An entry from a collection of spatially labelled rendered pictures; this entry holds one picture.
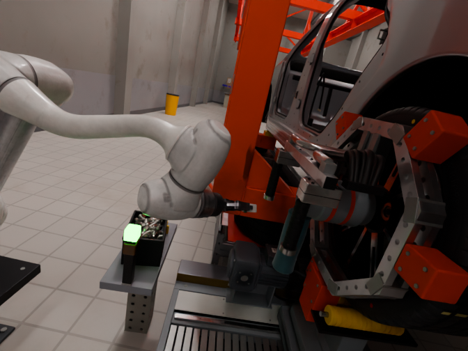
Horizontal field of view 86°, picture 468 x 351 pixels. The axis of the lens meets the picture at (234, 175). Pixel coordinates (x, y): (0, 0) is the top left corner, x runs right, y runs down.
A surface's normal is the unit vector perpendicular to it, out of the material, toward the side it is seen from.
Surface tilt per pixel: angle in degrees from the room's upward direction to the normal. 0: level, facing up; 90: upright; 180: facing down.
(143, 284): 0
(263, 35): 90
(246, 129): 90
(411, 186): 90
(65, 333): 0
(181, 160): 92
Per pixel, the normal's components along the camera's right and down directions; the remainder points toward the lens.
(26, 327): 0.21, -0.93
